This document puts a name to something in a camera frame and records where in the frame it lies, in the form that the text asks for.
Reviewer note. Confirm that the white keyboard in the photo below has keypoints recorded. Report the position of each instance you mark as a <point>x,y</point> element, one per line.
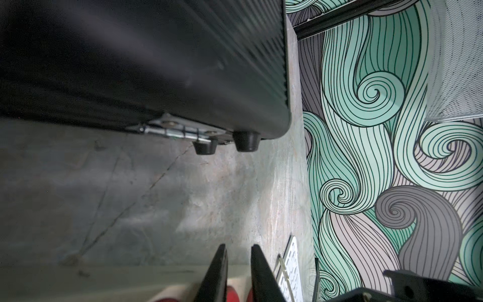
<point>288,274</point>

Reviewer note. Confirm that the wooden power strip green plugs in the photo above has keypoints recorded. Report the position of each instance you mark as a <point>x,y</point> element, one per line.
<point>101,283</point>

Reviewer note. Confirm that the black flat box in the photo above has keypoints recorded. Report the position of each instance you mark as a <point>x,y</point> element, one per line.
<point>211,72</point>

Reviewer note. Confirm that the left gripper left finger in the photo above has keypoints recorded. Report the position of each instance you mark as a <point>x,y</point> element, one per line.
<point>214,284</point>

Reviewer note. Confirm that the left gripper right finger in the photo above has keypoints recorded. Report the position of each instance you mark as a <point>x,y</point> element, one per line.
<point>264,285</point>

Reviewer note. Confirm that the clear acrylic wall holder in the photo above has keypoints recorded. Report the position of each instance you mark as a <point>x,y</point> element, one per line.
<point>455,50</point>

